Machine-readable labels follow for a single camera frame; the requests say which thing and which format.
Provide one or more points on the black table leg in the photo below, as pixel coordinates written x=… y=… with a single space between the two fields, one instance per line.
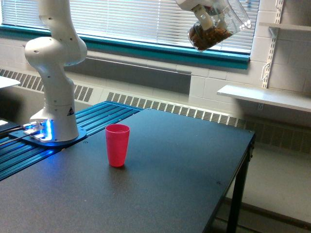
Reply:
x=239 y=189

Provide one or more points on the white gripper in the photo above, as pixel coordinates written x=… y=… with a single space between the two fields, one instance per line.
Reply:
x=198 y=8

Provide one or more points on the clear cup with brown pellets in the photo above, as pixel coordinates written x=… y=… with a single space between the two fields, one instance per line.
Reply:
x=229 y=18

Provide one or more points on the pink plastic cup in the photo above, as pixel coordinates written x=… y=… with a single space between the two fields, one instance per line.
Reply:
x=117 y=137

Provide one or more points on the white board at left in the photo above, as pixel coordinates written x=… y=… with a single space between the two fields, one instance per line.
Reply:
x=7 y=82

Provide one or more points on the blue slotted mounting plate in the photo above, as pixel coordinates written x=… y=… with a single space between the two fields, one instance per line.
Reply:
x=19 y=151

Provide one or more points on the white lower wall shelf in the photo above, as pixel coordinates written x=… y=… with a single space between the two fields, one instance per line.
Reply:
x=279 y=98

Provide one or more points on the white shelf bracket rail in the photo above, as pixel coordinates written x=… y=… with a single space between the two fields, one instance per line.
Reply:
x=266 y=69

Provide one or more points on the white window blinds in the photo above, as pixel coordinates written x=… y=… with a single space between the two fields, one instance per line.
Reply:
x=151 y=21

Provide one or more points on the white upper wall shelf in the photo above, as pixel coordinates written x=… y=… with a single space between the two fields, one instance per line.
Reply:
x=286 y=26

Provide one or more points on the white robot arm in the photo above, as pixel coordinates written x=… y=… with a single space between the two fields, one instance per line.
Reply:
x=56 y=122

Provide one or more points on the white baseboard heater vent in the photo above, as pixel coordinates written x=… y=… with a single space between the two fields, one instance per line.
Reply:
x=267 y=133

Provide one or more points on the white wall shelf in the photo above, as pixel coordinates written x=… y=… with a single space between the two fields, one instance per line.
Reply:
x=279 y=98
x=286 y=26

